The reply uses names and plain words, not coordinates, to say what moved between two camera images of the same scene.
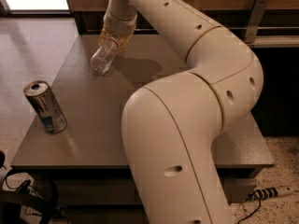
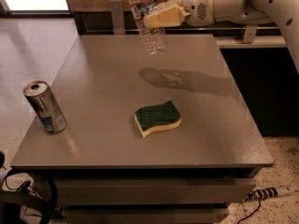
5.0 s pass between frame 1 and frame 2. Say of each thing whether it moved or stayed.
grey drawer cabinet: stayed
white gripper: moved
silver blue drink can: stayed
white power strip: stayed
